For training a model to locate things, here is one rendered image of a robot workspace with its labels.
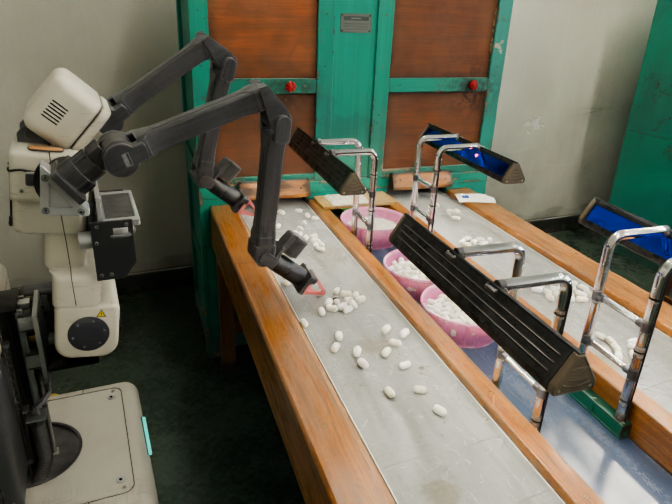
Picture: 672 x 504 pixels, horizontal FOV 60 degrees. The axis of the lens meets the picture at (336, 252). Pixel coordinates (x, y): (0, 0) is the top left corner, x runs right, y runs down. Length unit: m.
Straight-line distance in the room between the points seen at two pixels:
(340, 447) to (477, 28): 1.99
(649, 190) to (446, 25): 2.13
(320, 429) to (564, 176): 3.61
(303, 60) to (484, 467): 1.71
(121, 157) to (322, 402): 0.69
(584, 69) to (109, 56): 3.01
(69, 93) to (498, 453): 1.22
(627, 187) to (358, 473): 3.53
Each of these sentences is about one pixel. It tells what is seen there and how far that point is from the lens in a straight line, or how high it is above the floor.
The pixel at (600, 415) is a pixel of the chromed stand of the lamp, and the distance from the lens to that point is 1.57.
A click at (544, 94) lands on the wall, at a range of 4.26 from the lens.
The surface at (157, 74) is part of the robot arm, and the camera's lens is 1.81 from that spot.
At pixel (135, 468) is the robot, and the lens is 1.93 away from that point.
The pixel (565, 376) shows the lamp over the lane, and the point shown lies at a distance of 0.95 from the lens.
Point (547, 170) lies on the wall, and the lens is 4.46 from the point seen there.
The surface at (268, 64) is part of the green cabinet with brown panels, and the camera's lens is 2.40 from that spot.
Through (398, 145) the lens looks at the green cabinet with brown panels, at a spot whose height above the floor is 0.98.
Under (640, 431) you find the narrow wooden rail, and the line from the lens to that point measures 1.53.
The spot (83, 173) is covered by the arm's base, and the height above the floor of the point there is 1.21.
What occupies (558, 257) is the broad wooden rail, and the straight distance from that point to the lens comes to 2.20.
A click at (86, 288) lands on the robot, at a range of 1.65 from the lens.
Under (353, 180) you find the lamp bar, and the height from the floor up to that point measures 1.09.
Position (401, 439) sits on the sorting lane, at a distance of 1.29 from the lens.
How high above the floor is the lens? 1.59
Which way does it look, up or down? 24 degrees down
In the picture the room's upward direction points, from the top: 2 degrees clockwise
